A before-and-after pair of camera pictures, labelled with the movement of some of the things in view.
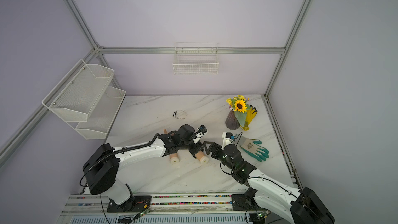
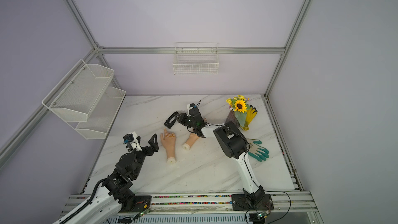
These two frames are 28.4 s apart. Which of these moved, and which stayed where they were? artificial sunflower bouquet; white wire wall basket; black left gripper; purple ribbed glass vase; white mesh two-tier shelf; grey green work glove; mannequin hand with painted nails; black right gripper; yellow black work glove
Moved: black left gripper; mannequin hand with painted nails; black right gripper
Stayed: purple ribbed glass vase; white wire wall basket; artificial sunflower bouquet; white mesh two-tier shelf; grey green work glove; yellow black work glove
